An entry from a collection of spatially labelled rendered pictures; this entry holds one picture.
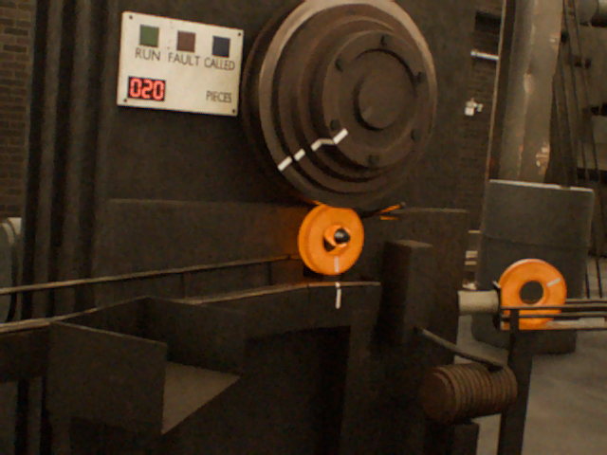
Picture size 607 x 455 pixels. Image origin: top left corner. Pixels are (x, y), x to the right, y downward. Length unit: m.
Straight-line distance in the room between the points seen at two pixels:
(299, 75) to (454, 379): 0.76
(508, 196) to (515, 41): 2.09
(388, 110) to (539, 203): 2.73
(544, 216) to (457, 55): 2.31
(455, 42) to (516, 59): 4.08
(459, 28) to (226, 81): 0.70
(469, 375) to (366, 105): 0.67
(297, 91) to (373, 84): 0.16
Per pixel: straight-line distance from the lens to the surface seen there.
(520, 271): 1.96
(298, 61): 1.65
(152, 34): 1.67
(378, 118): 1.67
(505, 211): 4.41
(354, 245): 1.81
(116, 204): 1.62
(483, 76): 10.68
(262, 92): 1.63
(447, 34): 2.13
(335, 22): 1.70
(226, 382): 1.39
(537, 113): 6.02
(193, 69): 1.70
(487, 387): 1.92
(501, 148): 6.20
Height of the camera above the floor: 1.02
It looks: 6 degrees down
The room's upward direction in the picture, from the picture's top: 5 degrees clockwise
